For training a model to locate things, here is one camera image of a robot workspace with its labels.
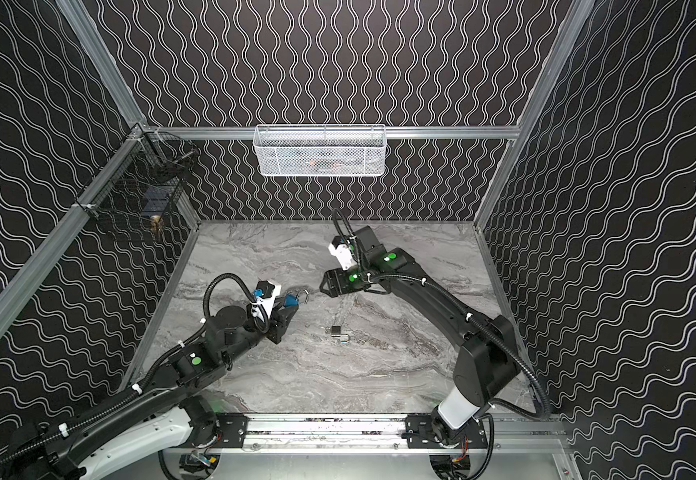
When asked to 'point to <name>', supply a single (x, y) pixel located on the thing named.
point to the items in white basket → (322, 163)
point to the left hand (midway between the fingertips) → (297, 304)
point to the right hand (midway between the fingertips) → (332, 285)
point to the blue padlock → (291, 300)
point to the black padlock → (336, 332)
